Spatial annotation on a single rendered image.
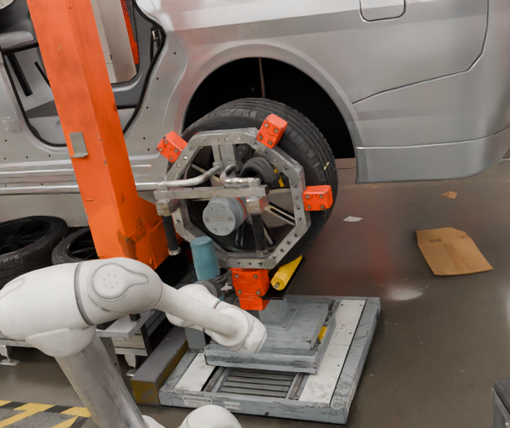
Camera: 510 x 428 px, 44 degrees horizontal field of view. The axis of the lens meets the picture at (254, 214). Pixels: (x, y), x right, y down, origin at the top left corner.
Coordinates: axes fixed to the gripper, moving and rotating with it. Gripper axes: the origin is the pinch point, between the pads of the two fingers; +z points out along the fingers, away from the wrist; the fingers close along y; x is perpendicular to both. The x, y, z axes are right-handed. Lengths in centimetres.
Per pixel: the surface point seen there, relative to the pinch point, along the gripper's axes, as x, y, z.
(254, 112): -55, -7, 27
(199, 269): 0.9, 17.7, 19.9
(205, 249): -6.9, 14.0, 18.8
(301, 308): 30, -8, 70
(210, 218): -19.1, 8.5, 12.0
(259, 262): 1.4, -2.1, 31.7
